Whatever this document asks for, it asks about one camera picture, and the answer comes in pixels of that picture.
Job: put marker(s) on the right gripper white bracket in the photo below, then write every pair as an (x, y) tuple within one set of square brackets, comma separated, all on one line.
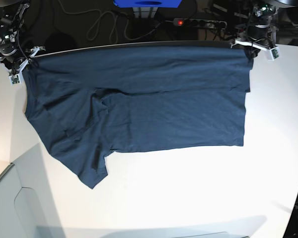
[(16, 62)]

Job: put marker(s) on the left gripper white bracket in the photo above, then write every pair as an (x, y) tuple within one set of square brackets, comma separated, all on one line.
[(262, 37)]

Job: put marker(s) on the dark blue T-shirt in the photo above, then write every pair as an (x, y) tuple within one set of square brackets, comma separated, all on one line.
[(85, 105)]

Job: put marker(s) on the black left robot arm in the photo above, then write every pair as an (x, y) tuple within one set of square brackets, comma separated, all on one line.
[(259, 13)]

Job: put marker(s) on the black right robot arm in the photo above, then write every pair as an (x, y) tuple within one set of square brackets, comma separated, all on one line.
[(13, 33)]

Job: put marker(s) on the metal stand legs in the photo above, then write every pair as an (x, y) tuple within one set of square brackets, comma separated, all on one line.
[(144, 12)]

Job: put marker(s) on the blue box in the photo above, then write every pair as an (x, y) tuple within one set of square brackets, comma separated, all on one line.
[(147, 3)]

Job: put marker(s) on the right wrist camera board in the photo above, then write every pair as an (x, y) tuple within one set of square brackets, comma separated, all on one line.
[(16, 79)]

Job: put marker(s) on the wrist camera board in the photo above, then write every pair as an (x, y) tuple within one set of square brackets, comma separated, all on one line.
[(16, 79), (273, 53)]

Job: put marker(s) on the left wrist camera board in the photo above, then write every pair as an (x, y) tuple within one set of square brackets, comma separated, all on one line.
[(273, 53)]

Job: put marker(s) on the black power strip red switch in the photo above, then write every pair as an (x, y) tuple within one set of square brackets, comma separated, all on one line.
[(199, 23)]

